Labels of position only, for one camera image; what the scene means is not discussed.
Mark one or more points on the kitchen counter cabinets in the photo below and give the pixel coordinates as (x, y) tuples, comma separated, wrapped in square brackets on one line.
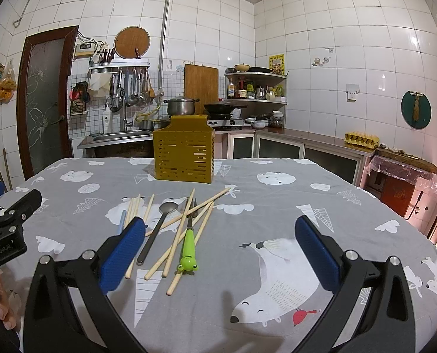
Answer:
[(331, 153)]

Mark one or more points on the grey polar bear tablecloth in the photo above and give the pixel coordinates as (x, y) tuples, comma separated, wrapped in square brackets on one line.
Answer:
[(254, 290)]

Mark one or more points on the white wall socket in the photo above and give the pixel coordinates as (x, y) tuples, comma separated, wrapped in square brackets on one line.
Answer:
[(352, 92)]

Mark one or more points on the steel sink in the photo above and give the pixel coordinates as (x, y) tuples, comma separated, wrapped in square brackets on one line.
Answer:
[(122, 137)]

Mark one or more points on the steel cooking pot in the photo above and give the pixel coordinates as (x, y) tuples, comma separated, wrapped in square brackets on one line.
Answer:
[(181, 106)]

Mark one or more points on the dark metal spoon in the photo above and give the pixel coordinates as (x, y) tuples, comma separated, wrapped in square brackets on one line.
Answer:
[(165, 210)]

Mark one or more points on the red cabinet with plastic cover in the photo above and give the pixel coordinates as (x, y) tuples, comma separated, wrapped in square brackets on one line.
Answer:
[(401, 181)]

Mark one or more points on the yellow slotted utensil holder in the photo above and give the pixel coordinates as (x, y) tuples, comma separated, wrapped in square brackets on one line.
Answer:
[(184, 150)]

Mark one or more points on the steel faucet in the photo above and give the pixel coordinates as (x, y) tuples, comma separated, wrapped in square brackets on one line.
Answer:
[(126, 123)]

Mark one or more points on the round wooden cutting board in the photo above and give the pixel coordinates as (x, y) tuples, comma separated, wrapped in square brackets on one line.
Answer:
[(132, 42)]

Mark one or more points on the white soap bottle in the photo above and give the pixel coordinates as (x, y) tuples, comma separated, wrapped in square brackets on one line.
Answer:
[(107, 121)]

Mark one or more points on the green frog handle fork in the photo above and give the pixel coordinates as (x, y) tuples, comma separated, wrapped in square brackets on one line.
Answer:
[(188, 262)]

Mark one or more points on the steel gas stove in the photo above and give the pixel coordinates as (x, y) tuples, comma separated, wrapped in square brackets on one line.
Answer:
[(227, 123)]

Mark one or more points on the vertical metal pipe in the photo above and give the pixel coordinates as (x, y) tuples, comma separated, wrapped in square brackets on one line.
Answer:
[(163, 44)]

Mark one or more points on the person left hand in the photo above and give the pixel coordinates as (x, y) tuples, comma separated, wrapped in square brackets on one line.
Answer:
[(7, 316)]

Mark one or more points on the black wok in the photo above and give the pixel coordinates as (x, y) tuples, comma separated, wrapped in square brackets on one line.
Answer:
[(221, 110)]

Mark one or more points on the yellow wall poster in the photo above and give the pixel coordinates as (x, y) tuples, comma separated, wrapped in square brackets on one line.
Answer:
[(277, 64)]

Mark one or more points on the rectangular wooden cutting board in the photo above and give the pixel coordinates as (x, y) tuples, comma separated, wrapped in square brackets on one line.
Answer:
[(201, 84)]

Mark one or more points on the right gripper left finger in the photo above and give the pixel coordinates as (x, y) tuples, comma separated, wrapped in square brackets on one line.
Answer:
[(51, 322)]

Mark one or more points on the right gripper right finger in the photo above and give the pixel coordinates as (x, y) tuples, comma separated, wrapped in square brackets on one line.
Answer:
[(387, 323)]

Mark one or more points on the wall utensil rack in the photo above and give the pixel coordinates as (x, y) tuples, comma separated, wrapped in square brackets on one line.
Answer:
[(124, 83)]

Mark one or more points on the hanging snack bag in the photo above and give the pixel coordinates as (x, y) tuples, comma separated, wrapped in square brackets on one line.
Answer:
[(8, 83)]

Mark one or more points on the dark framed glass door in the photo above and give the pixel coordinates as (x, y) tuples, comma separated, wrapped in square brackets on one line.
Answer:
[(41, 103)]

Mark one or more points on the metal corner shelf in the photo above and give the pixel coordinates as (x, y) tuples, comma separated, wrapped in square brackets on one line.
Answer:
[(257, 87)]

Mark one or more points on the glass jar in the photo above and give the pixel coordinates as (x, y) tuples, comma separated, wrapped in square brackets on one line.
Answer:
[(276, 119)]

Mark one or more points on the yellow egg tray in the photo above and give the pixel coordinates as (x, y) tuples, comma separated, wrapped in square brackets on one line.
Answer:
[(361, 140)]

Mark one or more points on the beige wall control box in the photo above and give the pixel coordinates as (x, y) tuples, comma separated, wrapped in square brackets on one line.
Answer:
[(84, 50)]

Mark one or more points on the green round wall plaque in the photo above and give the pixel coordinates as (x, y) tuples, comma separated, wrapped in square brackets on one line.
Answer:
[(416, 110)]

